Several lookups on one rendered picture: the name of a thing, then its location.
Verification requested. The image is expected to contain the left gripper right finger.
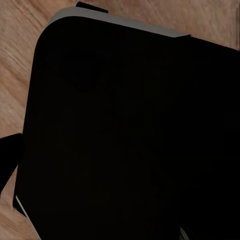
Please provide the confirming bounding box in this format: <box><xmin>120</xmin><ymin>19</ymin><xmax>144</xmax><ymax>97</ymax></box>
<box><xmin>224</xmin><ymin>133</ymin><xmax>240</xmax><ymax>173</ymax></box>

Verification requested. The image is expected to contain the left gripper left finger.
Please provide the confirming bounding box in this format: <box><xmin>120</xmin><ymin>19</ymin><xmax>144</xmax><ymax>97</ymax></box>
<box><xmin>0</xmin><ymin>133</ymin><xmax>26</xmax><ymax>193</ymax></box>

